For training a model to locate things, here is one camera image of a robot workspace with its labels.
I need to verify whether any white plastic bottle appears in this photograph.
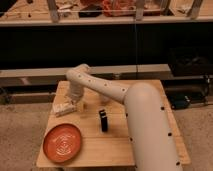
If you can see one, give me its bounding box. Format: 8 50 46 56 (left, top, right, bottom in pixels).
52 103 76 117

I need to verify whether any black rectangular block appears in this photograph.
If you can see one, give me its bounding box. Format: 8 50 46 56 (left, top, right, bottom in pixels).
99 109 108 132

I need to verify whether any thin vertical cable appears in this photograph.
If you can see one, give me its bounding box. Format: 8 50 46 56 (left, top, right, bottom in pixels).
133 16 138 80

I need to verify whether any long metal bench rail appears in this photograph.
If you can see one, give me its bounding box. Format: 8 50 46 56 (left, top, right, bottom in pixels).
0 64 170 87

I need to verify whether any red object on shelf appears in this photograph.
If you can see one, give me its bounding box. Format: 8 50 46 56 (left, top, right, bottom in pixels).
102 0 136 17

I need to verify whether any black object on shelf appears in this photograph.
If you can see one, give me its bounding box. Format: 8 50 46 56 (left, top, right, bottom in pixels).
78 4 102 18

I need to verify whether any orange ceramic bowl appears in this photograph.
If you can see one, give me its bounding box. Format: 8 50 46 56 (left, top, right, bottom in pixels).
43 123 82 163

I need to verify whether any wooden table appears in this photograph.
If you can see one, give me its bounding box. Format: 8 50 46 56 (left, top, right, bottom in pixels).
35 79 192 169

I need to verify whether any translucent plastic cup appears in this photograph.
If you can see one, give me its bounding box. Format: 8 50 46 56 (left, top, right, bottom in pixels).
99 94 110 104

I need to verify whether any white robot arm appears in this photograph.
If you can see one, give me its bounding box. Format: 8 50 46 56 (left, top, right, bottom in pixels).
66 64 183 171

